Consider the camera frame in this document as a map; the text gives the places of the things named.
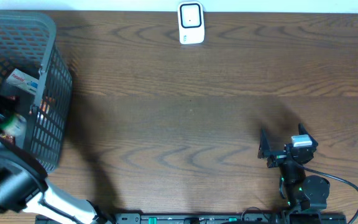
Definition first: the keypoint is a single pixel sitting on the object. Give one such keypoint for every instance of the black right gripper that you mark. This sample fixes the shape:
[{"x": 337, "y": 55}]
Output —
[{"x": 264, "y": 150}]

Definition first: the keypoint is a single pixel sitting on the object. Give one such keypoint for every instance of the green lid white jar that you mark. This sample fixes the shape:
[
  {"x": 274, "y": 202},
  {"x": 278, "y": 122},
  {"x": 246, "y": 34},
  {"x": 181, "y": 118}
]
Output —
[{"x": 15, "y": 125}]

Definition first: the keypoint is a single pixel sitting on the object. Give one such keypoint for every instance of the white Panadol medicine box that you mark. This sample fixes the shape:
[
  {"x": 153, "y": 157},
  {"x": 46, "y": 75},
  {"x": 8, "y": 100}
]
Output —
[{"x": 23, "y": 81}]

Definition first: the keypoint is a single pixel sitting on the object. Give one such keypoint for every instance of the orange Kleenex tissue pack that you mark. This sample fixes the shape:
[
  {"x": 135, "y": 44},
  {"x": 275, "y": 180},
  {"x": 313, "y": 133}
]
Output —
[{"x": 46, "y": 107}]

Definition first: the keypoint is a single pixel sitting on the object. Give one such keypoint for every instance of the red Toto chocolate bar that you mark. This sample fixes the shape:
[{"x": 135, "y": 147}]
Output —
[{"x": 4, "y": 136}]

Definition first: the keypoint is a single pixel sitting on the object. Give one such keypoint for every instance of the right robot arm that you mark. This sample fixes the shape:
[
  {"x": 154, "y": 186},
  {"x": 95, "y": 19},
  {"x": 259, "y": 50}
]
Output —
[{"x": 306, "y": 194}]

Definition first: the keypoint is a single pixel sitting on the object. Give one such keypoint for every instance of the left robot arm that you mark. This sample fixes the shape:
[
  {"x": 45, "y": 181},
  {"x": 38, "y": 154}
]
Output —
[{"x": 24, "y": 183}]

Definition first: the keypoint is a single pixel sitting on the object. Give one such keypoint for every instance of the white barcode scanner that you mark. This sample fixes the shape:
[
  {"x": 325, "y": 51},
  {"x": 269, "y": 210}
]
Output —
[{"x": 191, "y": 22}]

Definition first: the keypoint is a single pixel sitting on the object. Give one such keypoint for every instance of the grey plastic mesh basket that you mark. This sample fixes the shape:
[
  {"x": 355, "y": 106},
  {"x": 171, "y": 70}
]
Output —
[{"x": 32, "y": 70}]

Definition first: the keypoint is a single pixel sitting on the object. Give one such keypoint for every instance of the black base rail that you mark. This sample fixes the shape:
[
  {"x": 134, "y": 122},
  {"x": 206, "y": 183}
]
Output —
[{"x": 135, "y": 218}]

